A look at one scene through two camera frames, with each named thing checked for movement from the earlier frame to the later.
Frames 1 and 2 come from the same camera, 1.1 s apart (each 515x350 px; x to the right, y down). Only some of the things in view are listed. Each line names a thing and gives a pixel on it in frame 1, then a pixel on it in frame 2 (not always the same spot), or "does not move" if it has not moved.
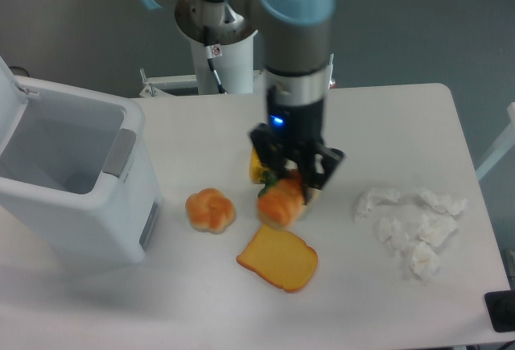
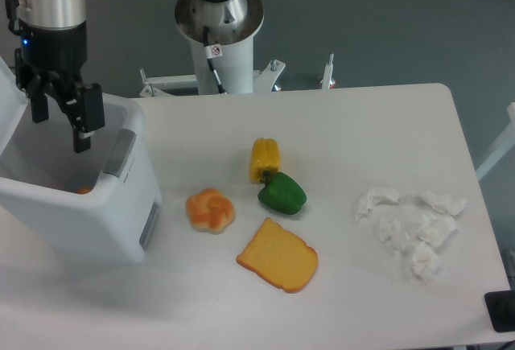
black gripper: x=293 y=142 to x=54 y=61
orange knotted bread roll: x=282 y=203 to x=84 y=190
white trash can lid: x=14 y=102 does not move
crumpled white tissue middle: x=436 y=231 does not move
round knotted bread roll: x=210 y=211 does not move
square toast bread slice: x=282 y=257 does not move
